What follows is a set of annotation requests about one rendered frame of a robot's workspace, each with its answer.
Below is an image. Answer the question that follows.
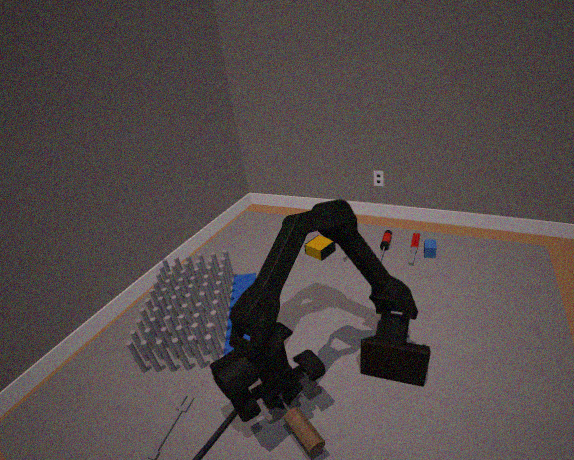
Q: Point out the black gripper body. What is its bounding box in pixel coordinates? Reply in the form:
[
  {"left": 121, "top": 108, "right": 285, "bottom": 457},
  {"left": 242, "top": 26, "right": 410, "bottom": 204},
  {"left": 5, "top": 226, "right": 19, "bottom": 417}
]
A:
[{"left": 230, "top": 350, "right": 325, "bottom": 422}]

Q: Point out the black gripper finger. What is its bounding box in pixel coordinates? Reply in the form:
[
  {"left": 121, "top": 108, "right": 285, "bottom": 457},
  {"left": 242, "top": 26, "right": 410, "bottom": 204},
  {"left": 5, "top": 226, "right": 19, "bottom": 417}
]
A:
[
  {"left": 266, "top": 396, "right": 285, "bottom": 410},
  {"left": 281, "top": 383, "right": 303, "bottom": 406}
]

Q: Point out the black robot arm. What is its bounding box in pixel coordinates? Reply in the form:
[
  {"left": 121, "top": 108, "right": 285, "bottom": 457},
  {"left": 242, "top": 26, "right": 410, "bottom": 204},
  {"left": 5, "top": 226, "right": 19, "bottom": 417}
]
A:
[{"left": 209, "top": 199, "right": 418, "bottom": 400}]

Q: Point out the blue block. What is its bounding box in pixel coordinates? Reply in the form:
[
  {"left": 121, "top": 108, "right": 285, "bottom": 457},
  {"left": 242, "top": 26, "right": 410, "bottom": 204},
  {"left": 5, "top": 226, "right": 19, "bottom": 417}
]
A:
[{"left": 424, "top": 239, "right": 437, "bottom": 259}]

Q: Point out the red and black screwdriver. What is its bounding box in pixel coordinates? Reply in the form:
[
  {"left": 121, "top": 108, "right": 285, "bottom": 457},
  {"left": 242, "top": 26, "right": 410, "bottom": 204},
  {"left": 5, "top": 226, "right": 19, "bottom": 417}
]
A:
[{"left": 379, "top": 230, "right": 392, "bottom": 261}]

